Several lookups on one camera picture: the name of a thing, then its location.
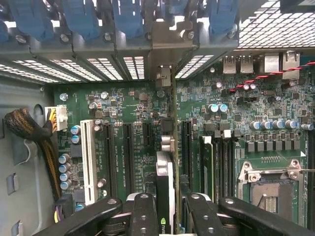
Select black open PC case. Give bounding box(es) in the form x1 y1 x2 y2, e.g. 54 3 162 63
0 0 315 86

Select white power connector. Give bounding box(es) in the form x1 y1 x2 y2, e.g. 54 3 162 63
44 104 69 133

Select red black twisted wire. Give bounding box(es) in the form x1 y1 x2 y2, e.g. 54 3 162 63
228 61 315 93

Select short black expansion slot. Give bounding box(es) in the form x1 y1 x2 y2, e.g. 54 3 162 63
142 122 153 146

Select braided power cable bundle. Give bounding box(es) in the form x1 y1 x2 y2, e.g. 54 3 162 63
4 107 68 224

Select white expansion slot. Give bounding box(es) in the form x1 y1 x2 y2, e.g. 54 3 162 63
80 119 98 205

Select blue slot retention clip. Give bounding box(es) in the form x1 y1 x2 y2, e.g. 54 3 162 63
9 0 54 41
209 0 238 37
63 0 99 40
0 19 9 42
112 0 145 39

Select RAM stick with white label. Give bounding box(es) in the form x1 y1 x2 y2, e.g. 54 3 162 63
199 135 214 201

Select CPU socket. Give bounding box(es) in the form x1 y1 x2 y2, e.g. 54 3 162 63
237 159 307 227

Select silver network port housing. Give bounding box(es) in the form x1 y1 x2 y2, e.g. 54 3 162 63
282 50 301 80

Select black RAM slot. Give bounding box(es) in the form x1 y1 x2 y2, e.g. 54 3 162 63
222 129 231 200
230 130 239 199
213 130 223 205

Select green motherboard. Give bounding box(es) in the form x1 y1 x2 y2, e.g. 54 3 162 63
53 56 315 236

